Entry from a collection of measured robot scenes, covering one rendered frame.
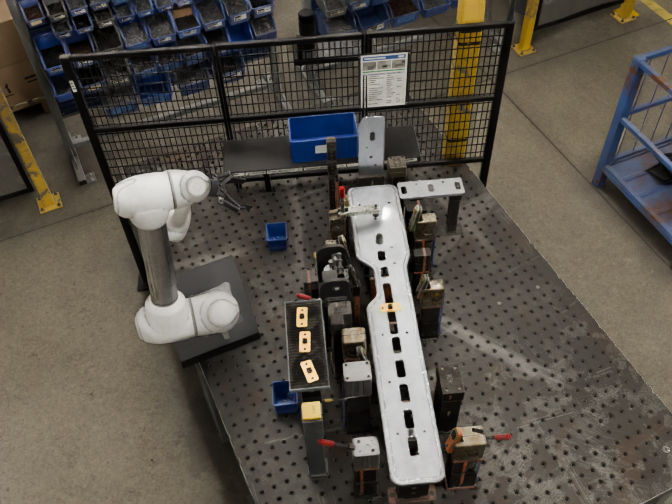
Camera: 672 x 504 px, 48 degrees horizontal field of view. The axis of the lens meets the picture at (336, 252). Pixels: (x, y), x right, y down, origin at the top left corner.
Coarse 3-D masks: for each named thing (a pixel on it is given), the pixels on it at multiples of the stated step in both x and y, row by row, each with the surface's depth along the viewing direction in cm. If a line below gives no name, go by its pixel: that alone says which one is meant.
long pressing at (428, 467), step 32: (352, 192) 335; (384, 192) 335; (352, 224) 323; (384, 224) 323; (384, 320) 292; (416, 320) 292; (384, 352) 283; (416, 352) 283; (384, 384) 274; (416, 384) 274; (384, 416) 266; (416, 416) 266; (416, 480) 252
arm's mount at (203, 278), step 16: (192, 272) 313; (208, 272) 315; (224, 272) 317; (192, 288) 313; (208, 288) 315; (240, 288) 318; (240, 304) 318; (208, 336) 315; (240, 336) 318; (256, 336) 321; (192, 352) 313; (208, 352) 315; (224, 352) 320
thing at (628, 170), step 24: (648, 72) 393; (624, 96) 416; (624, 120) 424; (648, 144) 412; (600, 168) 459; (624, 168) 457; (648, 168) 449; (624, 192) 444; (648, 192) 443; (648, 216) 431
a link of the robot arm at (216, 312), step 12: (192, 300) 294; (204, 300) 292; (216, 300) 290; (228, 300) 292; (204, 312) 289; (216, 312) 288; (228, 312) 290; (204, 324) 290; (216, 324) 289; (228, 324) 291
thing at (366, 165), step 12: (372, 120) 317; (384, 120) 318; (360, 132) 322; (384, 132) 323; (360, 144) 327; (372, 144) 328; (384, 144) 328; (360, 156) 333; (360, 168) 338; (372, 168) 339
